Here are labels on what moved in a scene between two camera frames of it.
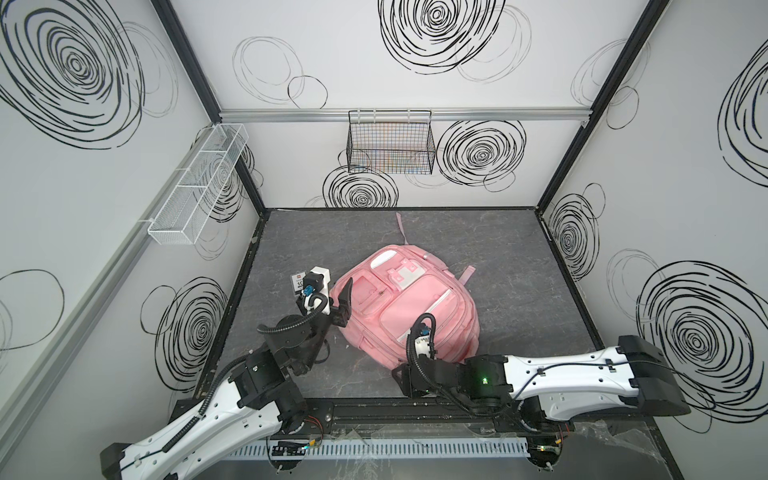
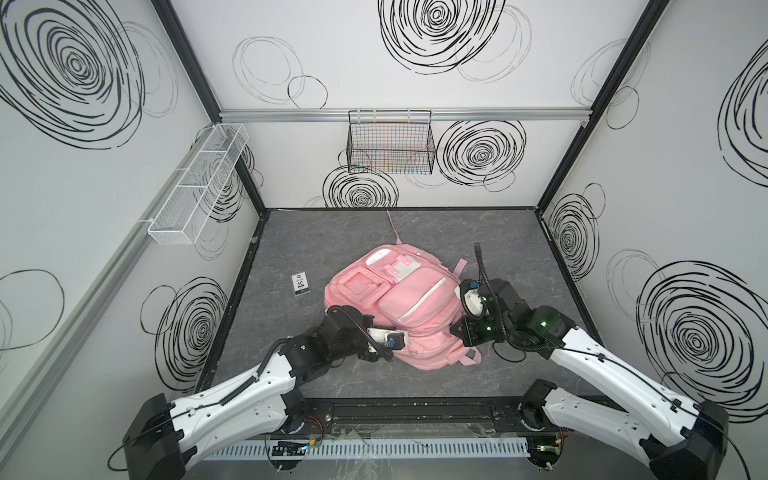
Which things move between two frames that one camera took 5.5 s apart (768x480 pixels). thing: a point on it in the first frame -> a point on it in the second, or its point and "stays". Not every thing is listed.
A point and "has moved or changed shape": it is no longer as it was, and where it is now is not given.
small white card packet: [298, 283] stays
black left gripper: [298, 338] -> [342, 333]
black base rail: [421, 418] stays
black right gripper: [405, 379] -> [466, 332]
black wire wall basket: [390, 142] stays
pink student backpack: [392, 289] has moved or changed shape
